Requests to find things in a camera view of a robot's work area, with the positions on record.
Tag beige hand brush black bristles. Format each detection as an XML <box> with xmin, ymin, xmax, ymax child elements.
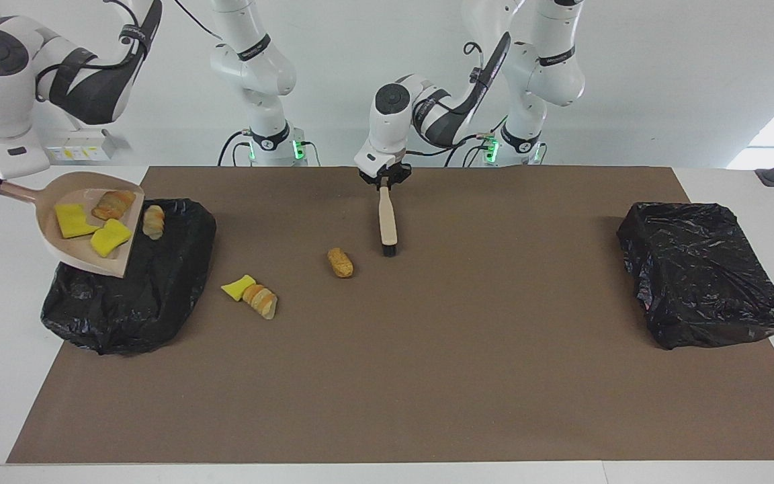
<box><xmin>378</xmin><ymin>186</ymin><xmax>399</xmax><ymax>259</ymax></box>

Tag brown bread roll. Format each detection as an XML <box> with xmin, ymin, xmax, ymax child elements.
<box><xmin>327</xmin><ymin>247</ymin><xmax>354</xmax><ymax>279</ymax></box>

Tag notched yellow sponge piece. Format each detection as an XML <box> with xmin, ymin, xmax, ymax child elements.
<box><xmin>55</xmin><ymin>203</ymin><xmax>100</xmax><ymax>240</ymax></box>

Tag beige plastic dustpan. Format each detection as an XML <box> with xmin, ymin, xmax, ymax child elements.
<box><xmin>0</xmin><ymin>165</ymin><xmax>146</xmax><ymax>279</ymax></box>

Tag orange striped croissant piece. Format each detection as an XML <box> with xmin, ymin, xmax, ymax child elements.
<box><xmin>91</xmin><ymin>190</ymin><xmax>137</xmax><ymax>221</ymax></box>
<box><xmin>243</xmin><ymin>283</ymin><xmax>278</xmax><ymax>321</ymax></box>

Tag pale croissant piece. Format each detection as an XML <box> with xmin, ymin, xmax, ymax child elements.
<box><xmin>142</xmin><ymin>204</ymin><xmax>165</xmax><ymax>241</ymax></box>

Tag black bag lined bin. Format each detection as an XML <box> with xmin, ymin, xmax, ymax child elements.
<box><xmin>41</xmin><ymin>197</ymin><xmax>217</xmax><ymax>356</ymax></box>
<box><xmin>616</xmin><ymin>202</ymin><xmax>774</xmax><ymax>350</ymax></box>

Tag brown table mat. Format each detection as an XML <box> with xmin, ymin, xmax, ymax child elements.
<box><xmin>7</xmin><ymin>166</ymin><xmax>774</xmax><ymax>465</ymax></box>

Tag black left base cable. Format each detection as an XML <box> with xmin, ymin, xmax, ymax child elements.
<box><xmin>444</xmin><ymin>133</ymin><xmax>495</xmax><ymax>167</ymax></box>

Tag black base cable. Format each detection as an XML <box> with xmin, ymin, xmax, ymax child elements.
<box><xmin>218</xmin><ymin>130</ymin><xmax>253</xmax><ymax>167</ymax></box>
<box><xmin>444</xmin><ymin>133</ymin><xmax>495</xmax><ymax>167</ymax></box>

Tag white wall socket box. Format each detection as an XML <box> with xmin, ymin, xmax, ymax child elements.
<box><xmin>46</xmin><ymin>128</ymin><xmax>119</xmax><ymax>162</ymax></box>

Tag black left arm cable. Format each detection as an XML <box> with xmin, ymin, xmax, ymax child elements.
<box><xmin>404</xmin><ymin>40</ymin><xmax>495</xmax><ymax>159</ymax></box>

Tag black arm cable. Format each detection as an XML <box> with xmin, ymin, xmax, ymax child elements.
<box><xmin>34</xmin><ymin>0</ymin><xmax>220</xmax><ymax>105</ymax></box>
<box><xmin>404</xmin><ymin>40</ymin><xmax>495</xmax><ymax>159</ymax></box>

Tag black right base cable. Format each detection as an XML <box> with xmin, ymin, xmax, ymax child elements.
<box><xmin>218</xmin><ymin>130</ymin><xmax>253</xmax><ymax>167</ymax></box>

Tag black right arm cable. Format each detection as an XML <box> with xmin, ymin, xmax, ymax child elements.
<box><xmin>34</xmin><ymin>0</ymin><xmax>220</xmax><ymax>105</ymax></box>

